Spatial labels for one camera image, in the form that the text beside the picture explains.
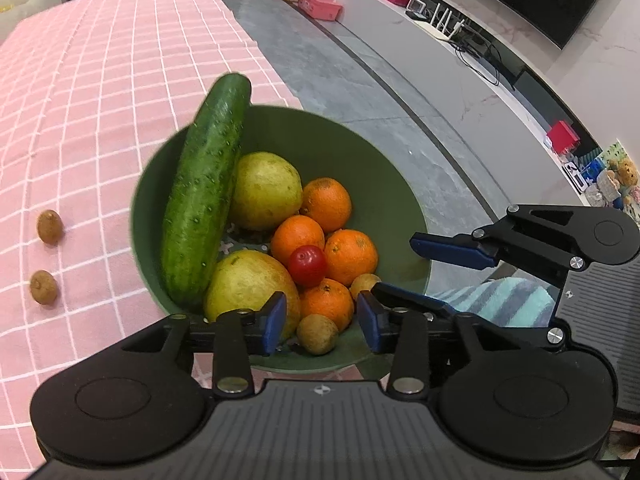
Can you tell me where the green bowl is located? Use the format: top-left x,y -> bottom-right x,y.
130,105 -> 429,374

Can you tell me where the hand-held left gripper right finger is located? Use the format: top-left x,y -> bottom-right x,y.
356,290 -> 521,400

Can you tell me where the yellow pear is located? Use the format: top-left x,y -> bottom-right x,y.
229,152 -> 304,232
203,251 -> 302,344

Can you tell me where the green cucumber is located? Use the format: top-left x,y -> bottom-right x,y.
161,73 -> 252,311

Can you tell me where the red box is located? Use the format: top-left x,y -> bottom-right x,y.
545,121 -> 581,156

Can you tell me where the brown longan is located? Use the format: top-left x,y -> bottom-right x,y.
29,270 -> 60,306
297,314 -> 340,356
37,210 -> 65,246
349,273 -> 382,304

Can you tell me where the teal grey striped cloth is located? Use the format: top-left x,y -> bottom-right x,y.
429,277 -> 557,332

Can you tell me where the brown teddy bear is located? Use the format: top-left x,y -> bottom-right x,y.
597,159 -> 640,211

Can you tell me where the black cable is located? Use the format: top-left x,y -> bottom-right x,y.
450,27 -> 518,92

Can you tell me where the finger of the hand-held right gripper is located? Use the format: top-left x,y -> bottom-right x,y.
372,282 -> 572,349
409,205 -> 595,287

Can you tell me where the beige chair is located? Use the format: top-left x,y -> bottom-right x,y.
0,0 -> 63,43

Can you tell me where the orange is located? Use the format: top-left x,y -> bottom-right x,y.
271,215 -> 326,269
299,279 -> 355,334
324,229 -> 380,287
300,178 -> 353,234

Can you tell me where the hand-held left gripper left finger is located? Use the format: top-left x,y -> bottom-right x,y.
120,291 -> 288,400

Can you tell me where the white marble tv bench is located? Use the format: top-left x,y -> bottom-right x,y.
295,0 -> 640,221

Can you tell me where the pink box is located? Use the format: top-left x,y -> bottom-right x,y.
298,0 -> 344,22

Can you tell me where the red tomato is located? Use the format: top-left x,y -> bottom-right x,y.
288,245 -> 329,289

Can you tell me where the white router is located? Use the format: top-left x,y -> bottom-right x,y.
422,2 -> 468,41

